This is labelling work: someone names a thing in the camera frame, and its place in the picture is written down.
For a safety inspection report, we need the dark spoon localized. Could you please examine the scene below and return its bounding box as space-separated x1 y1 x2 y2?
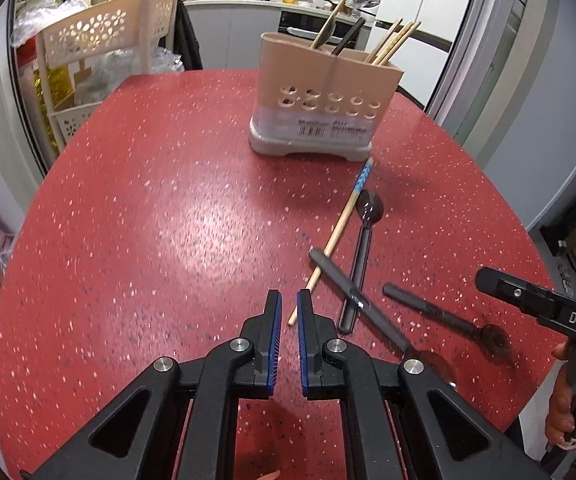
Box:
337 190 384 335
382 283 512 359

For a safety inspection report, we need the blue-patterned bamboo chopstick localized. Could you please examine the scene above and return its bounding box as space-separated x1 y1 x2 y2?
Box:
288 156 374 326

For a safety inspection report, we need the dark spoon crossing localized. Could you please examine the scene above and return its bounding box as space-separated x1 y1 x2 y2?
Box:
309 248 456 388

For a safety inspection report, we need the person's right hand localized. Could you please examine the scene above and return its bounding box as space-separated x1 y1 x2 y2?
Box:
544 339 576 449

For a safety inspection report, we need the beige plastic utensil holder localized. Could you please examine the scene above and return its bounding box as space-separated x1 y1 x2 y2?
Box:
249 32 403 162

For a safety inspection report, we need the bamboo chopstick in holder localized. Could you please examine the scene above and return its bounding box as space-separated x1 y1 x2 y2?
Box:
372 22 416 66
364 18 402 63
374 21 422 66

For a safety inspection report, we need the black utensil in holder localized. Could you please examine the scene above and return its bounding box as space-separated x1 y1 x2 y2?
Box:
330 18 366 56

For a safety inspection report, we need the built-in black oven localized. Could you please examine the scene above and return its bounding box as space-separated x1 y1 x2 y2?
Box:
277 10 369 50

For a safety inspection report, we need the white refrigerator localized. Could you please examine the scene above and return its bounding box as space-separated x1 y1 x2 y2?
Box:
367 0 484 109

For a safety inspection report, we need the beige perforated storage rack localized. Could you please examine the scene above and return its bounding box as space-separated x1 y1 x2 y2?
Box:
35 0 177 152

